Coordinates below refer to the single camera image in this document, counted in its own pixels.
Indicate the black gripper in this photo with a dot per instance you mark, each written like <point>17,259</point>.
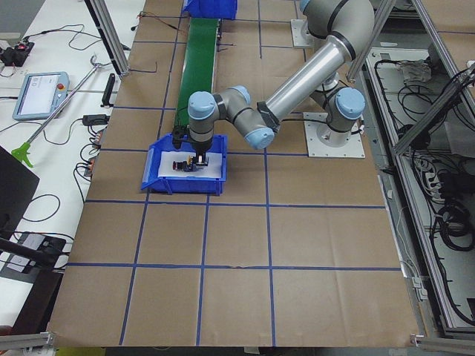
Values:
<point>200,147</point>

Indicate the yellow push button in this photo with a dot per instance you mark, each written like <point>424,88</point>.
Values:
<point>193,167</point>

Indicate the red push button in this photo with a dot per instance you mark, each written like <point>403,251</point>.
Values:
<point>180,166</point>

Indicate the white foam pad left bin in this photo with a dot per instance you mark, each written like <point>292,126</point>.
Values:
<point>213,170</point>

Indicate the left blue plastic bin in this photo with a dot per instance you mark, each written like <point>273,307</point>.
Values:
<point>172,185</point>

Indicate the blue plastic bin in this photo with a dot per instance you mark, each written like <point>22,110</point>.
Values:
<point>172,185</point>
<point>211,9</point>

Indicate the green conveyor belt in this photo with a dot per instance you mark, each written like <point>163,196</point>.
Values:
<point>198,66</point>

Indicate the black handheld bar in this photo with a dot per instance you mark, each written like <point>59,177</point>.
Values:
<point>106,97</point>

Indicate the black power adapter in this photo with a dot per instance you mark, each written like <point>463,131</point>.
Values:
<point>95,119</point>

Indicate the right blue plastic bin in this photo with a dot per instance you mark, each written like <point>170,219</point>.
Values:
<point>211,9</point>

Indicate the teach pendant tablet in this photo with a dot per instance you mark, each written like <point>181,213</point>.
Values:
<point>41,94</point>

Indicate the reacher grabber tool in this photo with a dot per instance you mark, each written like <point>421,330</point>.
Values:
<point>21,153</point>

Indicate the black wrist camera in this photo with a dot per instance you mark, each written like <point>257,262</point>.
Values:
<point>178,135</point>

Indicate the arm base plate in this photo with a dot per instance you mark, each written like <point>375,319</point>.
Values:
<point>301,38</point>
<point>323,142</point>

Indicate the aluminium frame post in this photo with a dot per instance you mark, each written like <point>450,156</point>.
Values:
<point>104,24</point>

